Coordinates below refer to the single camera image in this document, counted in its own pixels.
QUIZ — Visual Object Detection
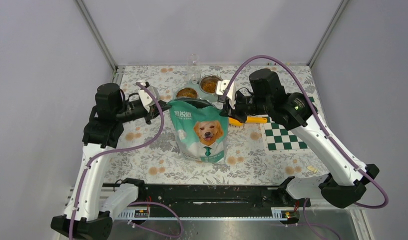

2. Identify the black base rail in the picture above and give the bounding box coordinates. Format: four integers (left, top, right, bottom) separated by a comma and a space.
137, 184, 311, 219

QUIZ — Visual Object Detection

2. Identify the orange plastic scoop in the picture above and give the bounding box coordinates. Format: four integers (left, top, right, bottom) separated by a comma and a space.
228, 116, 268, 127

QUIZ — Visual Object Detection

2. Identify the green pet food bag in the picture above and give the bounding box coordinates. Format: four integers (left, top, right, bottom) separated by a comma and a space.
168, 97, 229, 164

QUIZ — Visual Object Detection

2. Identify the steel bowl with kibble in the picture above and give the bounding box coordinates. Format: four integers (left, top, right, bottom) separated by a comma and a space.
199, 75, 222, 94

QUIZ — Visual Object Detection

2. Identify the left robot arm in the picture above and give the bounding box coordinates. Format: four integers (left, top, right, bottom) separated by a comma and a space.
50, 82, 168, 240

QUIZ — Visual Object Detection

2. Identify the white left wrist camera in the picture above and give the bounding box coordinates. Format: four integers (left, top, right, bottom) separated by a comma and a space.
136, 82, 160, 113

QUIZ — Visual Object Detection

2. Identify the clear water bottle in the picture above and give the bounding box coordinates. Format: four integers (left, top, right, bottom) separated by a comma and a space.
187, 53, 201, 84

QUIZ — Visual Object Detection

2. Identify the mint green double bowl stand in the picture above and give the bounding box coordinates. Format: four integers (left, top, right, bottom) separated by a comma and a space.
173, 78, 217, 103

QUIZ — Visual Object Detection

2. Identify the floral patterned table mat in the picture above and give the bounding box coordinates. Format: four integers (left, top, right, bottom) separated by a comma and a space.
104, 63, 328, 186

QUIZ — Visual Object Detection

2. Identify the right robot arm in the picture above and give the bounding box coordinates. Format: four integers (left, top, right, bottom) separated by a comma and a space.
216, 68, 379, 209

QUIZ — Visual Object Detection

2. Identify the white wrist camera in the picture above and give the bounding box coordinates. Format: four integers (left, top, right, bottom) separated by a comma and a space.
136, 82, 160, 113
215, 79, 236, 107

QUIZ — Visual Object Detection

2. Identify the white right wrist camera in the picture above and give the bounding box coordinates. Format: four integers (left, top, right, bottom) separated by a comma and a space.
215, 79, 236, 107

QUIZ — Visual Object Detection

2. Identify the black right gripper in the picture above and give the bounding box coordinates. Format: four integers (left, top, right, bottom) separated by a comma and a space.
220, 90, 272, 123

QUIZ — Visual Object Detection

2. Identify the green white checkerboard mat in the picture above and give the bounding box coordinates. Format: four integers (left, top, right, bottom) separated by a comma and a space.
260, 115, 311, 155

